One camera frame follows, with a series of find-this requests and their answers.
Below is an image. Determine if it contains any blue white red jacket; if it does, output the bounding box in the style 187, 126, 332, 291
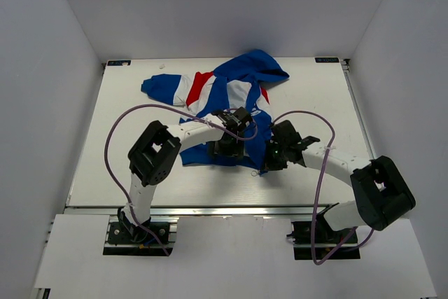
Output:
141, 50, 289, 171

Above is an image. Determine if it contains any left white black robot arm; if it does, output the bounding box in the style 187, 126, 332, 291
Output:
118, 107, 253, 242

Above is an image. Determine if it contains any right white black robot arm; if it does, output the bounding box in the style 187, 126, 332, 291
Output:
262, 120, 416, 242

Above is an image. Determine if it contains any right blue table sticker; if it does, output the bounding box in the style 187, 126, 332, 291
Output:
314, 57, 340, 63

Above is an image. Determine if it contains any blue table sticker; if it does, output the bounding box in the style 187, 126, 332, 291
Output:
106, 60, 131, 67
314, 57, 340, 63

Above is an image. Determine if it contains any left blue table sticker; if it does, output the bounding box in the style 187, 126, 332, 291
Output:
106, 60, 131, 67

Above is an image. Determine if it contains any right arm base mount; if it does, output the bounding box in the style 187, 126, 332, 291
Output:
286, 221, 361, 260

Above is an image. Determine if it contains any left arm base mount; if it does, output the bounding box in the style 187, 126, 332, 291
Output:
103, 207, 175, 257

